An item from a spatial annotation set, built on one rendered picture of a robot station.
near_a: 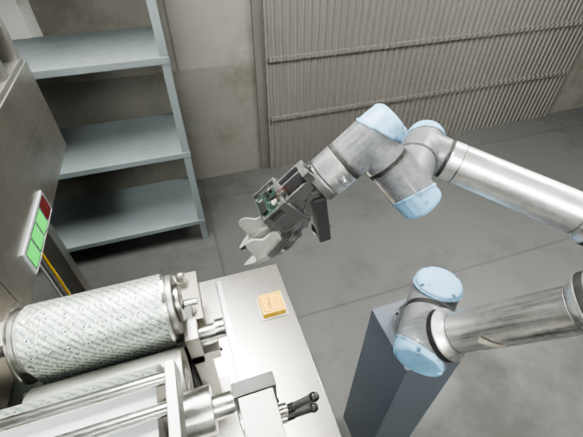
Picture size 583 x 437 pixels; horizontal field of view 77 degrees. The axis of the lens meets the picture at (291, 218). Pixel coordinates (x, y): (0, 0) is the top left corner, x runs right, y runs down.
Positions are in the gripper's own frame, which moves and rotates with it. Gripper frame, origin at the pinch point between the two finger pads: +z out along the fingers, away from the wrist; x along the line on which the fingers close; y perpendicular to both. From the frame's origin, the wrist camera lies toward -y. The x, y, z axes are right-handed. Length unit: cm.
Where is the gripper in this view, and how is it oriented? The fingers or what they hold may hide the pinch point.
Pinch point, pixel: (250, 253)
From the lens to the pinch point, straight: 70.9
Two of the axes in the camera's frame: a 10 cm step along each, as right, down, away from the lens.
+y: -6.1, -4.2, -6.7
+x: 3.1, 6.5, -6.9
